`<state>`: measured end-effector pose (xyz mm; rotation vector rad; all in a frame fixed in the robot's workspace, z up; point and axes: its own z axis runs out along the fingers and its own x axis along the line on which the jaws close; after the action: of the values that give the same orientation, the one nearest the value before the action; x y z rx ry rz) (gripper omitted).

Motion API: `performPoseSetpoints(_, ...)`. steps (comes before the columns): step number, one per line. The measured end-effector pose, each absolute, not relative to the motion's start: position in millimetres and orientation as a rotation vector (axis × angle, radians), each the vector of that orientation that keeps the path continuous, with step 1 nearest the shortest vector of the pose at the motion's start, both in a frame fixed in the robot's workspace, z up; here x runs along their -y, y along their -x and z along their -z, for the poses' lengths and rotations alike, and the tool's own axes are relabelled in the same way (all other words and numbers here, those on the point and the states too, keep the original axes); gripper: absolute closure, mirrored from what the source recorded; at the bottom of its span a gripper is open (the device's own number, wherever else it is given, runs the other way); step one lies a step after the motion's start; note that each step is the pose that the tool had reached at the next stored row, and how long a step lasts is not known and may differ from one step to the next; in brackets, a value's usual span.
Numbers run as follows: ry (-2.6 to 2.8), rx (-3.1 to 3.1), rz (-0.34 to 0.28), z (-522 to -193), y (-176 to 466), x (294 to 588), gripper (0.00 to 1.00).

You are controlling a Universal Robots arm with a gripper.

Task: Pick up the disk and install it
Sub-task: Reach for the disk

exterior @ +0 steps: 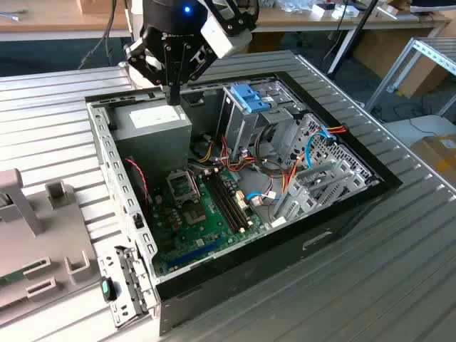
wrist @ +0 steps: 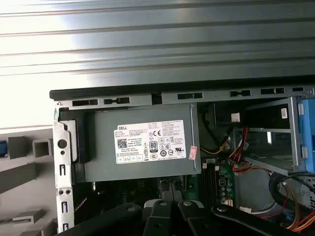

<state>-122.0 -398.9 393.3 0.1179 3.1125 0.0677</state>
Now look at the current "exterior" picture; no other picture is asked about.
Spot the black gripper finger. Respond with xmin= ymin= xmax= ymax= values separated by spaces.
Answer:
xmin=124 ymin=37 xmax=175 ymax=106
xmin=174 ymin=42 xmax=218 ymax=106

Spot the orange red power wire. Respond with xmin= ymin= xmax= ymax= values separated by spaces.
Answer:
xmin=320 ymin=123 xmax=348 ymax=146

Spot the grey metal disk bay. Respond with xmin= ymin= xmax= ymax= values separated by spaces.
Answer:
xmin=274 ymin=156 xmax=378 ymax=229

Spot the grey power supply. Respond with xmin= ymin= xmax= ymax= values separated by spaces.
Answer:
xmin=110 ymin=103 xmax=193 ymax=182

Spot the blue plastic drive latch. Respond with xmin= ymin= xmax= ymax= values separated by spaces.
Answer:
xmin=230 ymin=83 xmax=274 ymax=113

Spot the grey metal drive cage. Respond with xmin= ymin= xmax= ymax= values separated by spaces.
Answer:
xmin=217 ymin=81 xmax=307 ymax=161

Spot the brown box on desk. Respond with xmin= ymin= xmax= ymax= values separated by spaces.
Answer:
xmin=77 ymin=0 xmax=120 ymax=14

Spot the CPU socket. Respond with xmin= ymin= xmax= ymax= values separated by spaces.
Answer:
xmin=166 ymin=170 xmax=200 ymax=204

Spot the black RAM slot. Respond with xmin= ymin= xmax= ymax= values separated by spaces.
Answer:
xmin=206 ymin=175 xmax=240 ymax=234
xmin=214 ymin=173 xmax=250 ymax=231

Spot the light wooden desk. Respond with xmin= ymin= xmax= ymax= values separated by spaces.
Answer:
xmin=249 ymin=0 xmax=452 ymax=35
xmin=0 ymin=0 xmax=133 ymax=42

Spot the dark square chipset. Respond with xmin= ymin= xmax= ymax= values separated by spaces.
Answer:
xmin=180 ymin=204 xmax=208 ymax=226

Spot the green motherboard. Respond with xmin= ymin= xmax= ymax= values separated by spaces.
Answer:
xmin=151 ymin=167 xmax=271 ymax=275

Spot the white small box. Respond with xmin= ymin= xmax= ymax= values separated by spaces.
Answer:
xmin=333 ymin=5 xmax=361 ymax=19
xmin=313 ymin=3 xmax=336 ymax=17

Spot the blue expansion slot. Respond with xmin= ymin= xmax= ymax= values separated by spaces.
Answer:
xmin=167 ymin=237 xmax=224 ymax=270

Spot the grey parts rack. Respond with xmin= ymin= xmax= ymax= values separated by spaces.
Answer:
xmin=0 ymin=169 xmax=103 ymax=311

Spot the open black PC case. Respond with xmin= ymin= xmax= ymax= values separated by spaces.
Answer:
xmin=84 ymin=71 xmax=403 ymax=336

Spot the black teal dongle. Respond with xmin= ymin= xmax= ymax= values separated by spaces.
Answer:
xmin=99 ymin=276 xmax=120 ymax=304

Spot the large brown cardboard box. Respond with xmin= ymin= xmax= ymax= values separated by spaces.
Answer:
xmin=352 ymin=28 xmax=452 ymax=99

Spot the green RAM stick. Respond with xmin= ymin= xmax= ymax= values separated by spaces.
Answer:
xmin=0 ymin=261 xmax=48 ymax=286

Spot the white low table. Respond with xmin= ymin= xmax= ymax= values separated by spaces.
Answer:
xmin=384 ymin=115 xmax=456 ymax=150

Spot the yellow taped cardboard box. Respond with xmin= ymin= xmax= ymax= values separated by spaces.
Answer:
xmin=409 ymin=134 xmax=456 ymax=186

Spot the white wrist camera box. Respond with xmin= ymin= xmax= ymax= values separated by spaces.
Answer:
xmin=199 ymin=14 xmax=252 ymax=60

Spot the red black twisted wire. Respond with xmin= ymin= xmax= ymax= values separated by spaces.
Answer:
xmin=125 ymin=158 xmax=149 ymax=207

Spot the multicoloured power wire bundle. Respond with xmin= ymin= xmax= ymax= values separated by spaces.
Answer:
xmin=188 ymin=135 xmax=257 ymax=177

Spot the orange flat wire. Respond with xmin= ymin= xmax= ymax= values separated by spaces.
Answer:
xmin=281 ymin=156 xmax=304 ymax=195

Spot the long blue data wire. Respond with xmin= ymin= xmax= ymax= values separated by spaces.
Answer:
xmin=305 ymin=130 xmax=331 ymax=168

